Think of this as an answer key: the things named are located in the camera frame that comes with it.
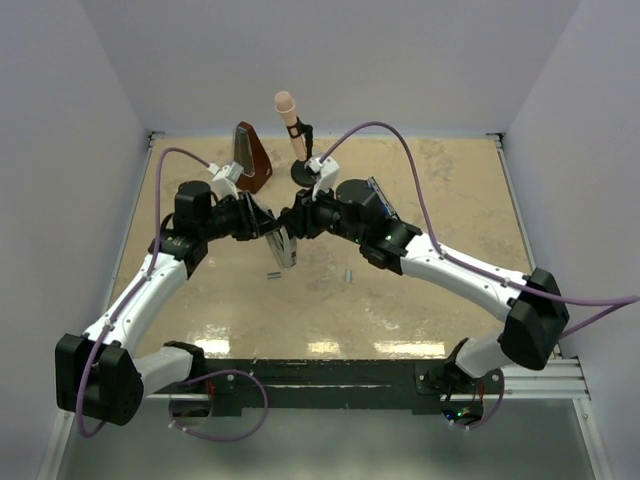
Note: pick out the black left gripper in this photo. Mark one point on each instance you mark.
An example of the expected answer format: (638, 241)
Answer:
(253, 221)

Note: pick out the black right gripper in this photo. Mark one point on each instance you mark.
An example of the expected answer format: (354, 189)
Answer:
(303, 217)

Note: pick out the staple box tray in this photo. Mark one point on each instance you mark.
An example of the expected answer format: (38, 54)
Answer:
(283, 247)

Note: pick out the blue and black stapler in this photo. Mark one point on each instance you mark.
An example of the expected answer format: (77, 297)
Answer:
(386, 206)

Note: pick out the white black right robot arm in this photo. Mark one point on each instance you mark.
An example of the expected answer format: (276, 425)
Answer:
(528, 304)

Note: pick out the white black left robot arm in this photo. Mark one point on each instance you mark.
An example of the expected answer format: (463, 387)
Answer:
(180, 245)

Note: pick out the black microphone stand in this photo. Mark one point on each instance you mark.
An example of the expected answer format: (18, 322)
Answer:
(300, 173)

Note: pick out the brown wooden metronome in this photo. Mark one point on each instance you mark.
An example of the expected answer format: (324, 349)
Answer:
(250, 154)

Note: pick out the beige microphone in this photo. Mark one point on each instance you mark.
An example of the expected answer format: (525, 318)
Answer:
(285, 106)

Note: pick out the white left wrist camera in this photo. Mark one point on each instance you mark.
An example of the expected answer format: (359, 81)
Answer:
(223, 183)

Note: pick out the aluminium frame rail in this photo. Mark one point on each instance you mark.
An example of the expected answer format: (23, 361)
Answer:
(149, 375)

